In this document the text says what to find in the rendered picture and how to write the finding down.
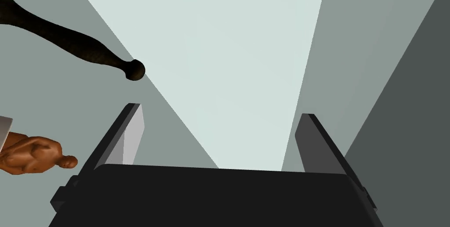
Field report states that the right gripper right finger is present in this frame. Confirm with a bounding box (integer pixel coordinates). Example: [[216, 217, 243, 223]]
[[294, 113, 353, 175]]

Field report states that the dark brown pepper mill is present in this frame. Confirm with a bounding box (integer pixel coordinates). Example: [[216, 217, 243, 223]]
[[0, 0, 146, 82]]

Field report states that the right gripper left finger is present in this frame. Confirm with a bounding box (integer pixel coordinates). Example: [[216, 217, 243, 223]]
[[83, 103, 145, 171]]

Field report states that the brown torso statuette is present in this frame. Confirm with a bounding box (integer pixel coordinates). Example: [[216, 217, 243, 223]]
[[0, 115, 79, 176]]

